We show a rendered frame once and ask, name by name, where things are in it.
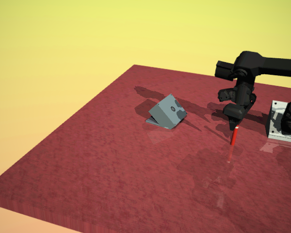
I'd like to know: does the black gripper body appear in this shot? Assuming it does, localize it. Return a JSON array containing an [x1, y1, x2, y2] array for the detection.
[[223, 84, 257, 118]]

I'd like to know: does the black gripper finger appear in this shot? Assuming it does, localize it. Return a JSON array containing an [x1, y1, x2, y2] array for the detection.
[[241, 102, 254, 121], [226, 115, 243, 131]]

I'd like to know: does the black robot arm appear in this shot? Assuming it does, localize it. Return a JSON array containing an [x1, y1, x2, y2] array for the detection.
[[214, 51, 291, 135]]

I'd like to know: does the red peg with white band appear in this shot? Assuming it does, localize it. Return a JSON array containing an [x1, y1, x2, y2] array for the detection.
[[230, 125, 239, 146]]

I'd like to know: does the grey metal panel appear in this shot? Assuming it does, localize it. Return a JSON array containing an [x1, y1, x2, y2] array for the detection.
[[146, 94, 187, 129]]

